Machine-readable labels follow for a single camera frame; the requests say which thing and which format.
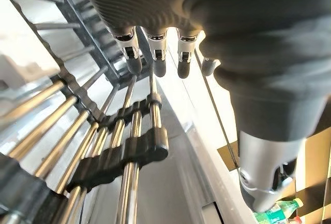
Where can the red capped bottle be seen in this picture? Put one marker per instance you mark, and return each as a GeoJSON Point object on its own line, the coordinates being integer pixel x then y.
{"type": "Point", "coordinates": [296, 220]}

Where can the dishwasher rack with steel rods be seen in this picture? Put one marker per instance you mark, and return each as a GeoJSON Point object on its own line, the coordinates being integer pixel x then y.
{"type": "Point", "coordinates": [129, 177]}

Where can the green plastic bottle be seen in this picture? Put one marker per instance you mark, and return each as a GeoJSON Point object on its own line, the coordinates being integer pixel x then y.
{"type": "Point", "coordinates": [280, 208]}

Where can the white dishwasher door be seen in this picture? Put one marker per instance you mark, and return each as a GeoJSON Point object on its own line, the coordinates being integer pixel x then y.
{"type": "Point", "coordinates": [181, 182]}

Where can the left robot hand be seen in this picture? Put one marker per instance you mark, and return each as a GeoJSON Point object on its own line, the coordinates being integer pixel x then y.
{"type": "Point", "coordinates": [258, 40]}

